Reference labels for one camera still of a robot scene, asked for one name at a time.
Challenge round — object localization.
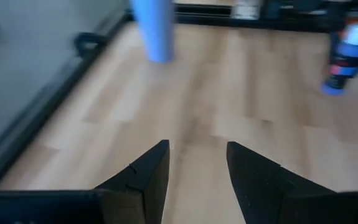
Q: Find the small purple paint bottle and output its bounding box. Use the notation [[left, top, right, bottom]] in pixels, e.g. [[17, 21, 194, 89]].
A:
[[319, 18, 358, 96]]

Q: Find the lavender plastic cup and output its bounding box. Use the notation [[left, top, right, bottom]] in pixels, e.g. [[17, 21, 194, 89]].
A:
[[130, 0, 175, 64]]

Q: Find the black aluminium table frame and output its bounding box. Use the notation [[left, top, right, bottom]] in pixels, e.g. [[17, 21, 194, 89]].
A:
[[0, 2, 351, 191]]

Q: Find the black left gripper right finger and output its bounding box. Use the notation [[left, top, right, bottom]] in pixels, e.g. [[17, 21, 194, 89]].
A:
[[226, 141, 358, 224]]

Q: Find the black table clamp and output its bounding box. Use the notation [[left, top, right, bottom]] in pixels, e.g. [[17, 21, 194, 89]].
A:
[[73, 32, 108, 57]]

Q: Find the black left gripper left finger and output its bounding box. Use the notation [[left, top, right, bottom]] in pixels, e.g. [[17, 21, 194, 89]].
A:
[[95, 139, 171, 224]]

